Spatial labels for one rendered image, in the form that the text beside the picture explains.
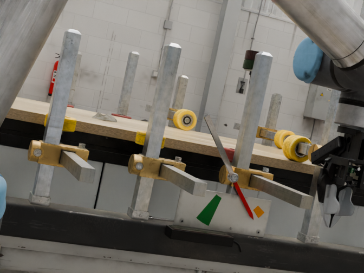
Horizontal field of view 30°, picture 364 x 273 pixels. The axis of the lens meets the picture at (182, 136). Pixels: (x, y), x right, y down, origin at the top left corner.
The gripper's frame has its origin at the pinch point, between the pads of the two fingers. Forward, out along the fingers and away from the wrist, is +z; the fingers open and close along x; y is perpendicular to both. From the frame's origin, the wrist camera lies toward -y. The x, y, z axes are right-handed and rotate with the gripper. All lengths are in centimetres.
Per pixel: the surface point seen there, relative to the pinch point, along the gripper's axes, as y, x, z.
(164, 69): -38, -30, -25
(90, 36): -746, 109, -75
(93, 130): -59, -38, -5
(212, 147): -58, -3, -7
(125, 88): -147, -7, -18
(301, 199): -10.2, -1.0, -2.2
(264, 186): -28.4, -0.7, -1.8
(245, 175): -36.8, -2.1, -2.7
